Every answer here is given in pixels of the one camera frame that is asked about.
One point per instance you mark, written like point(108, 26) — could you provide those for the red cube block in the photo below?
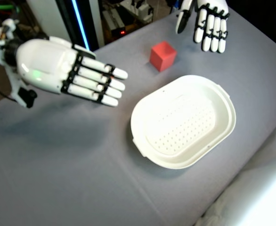
point(162, 56)

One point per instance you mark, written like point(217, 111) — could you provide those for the grey table cloth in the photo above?
point(69, 153)

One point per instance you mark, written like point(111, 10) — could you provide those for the grey ribbed device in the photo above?
point(112, 20)

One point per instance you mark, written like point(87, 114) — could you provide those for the white perforated oval basket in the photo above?
point(182, 122)

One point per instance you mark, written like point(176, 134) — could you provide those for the white box on shelf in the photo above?
point(145, 10)

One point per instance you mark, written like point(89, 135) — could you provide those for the black device with red light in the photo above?
point(119, 32)

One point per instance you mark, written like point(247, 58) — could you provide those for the white fabric cover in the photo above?
point(258, 188)

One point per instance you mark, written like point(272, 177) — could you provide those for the black post with blue light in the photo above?
point(78, 21)

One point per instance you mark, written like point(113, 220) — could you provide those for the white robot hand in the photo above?
point(212, 21)
point(46, 63)

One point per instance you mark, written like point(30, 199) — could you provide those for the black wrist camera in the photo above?
point(27, 96)

